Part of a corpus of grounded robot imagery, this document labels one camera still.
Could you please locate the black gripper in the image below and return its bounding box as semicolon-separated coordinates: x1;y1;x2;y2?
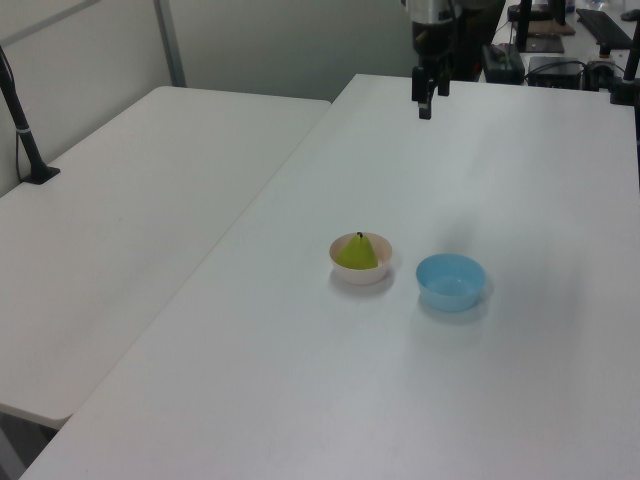
410;19;454;121

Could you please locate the green pear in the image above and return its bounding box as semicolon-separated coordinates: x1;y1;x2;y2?
333;230;378;271

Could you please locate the pink plastic bowl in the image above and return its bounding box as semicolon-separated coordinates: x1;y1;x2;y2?
328;230;394;287

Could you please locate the blue plastic bowl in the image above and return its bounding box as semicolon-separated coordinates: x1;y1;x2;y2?
415;252;487;313

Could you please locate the dark chair back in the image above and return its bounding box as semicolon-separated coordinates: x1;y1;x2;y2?
449;0;507;82

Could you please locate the dark green device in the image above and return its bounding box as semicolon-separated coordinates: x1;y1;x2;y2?
480;43;526;84

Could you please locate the black monitor stand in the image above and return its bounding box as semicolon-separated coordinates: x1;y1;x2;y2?
515;0;566;55

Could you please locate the black electronics box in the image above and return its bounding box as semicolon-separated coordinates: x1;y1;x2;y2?
527;55;587;89

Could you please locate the brown board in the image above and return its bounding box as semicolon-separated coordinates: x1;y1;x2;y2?
506;4;577;37

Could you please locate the black keyboard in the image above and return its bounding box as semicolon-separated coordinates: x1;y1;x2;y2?
574;7;632;50

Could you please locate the black clamp pole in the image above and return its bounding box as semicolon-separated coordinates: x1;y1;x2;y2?
606;19;640;107

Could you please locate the white side table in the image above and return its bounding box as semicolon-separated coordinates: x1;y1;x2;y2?
0;85;334;424

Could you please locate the grey partition post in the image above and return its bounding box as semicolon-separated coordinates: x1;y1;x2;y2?
152;0;187;89

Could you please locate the black camera pole with base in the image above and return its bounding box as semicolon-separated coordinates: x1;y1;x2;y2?
0;43;62;187

